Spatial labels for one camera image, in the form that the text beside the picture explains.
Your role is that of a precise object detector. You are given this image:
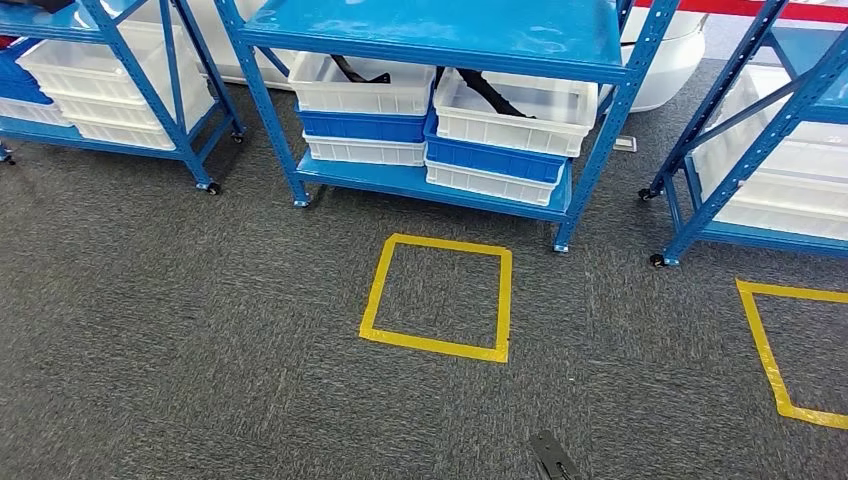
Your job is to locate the blue steel shelf rack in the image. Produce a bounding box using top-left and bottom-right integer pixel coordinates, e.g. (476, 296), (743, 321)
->
(211, 0), (684, 254)
(0, 0), (246, 197)
(637, 0), (848, 270)

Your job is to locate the blue plastic crate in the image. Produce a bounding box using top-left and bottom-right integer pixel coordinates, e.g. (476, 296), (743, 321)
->
(296, 104), (429, 145)
(423, 109), (568, 185)

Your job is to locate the white car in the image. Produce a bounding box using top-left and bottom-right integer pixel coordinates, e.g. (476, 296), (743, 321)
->
(119, 0), (708, 114)

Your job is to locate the white plastic crate stack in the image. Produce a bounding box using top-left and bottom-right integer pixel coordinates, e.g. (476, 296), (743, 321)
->
(16, 21), (217, 152)

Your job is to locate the black plastic bracket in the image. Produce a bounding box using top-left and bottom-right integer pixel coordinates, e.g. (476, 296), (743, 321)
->
(329, 54), (392, 85)
(453, 67), (535, 121)

